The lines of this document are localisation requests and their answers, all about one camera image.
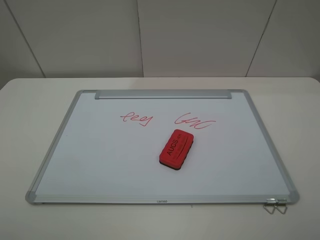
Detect red whiteboard eraser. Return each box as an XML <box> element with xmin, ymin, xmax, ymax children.
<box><xmin>159</xmin><ymin>129</ymin><xmax>194</xmax><ymax>171</ymax></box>

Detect grey aluminium marker tray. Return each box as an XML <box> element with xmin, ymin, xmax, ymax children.
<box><xmin>94</xmin><ymin>89</ymin><xmax>232</xmax><ymax>100</ymax></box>

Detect left silver binder clip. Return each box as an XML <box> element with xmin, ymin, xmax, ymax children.
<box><xmin>263</xmin><ymin>198</ymin><xmax>277</xmax><ymax>215</ymax></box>

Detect silver binder clip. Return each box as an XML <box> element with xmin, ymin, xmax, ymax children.
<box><xmin>263</xmin><ymin>198</ymin><xmax>277</xmax><ymax>215</ymax></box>
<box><xmin>274</xmin><ymin>198</ymin><xmax>288</xmax><ymax>215</ymax></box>

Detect right silver binder clip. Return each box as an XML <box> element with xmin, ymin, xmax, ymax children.
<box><xmin>274</xmin><ymin>198</ymin><xmax>288</xmax><ymax>215</ymax></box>

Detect white whiteboard with aluminium frame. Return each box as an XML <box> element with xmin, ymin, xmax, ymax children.
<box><xmin>25</xmin><ymin>89</ymin><xmax>300</xmax><ymax>205</ymax></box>

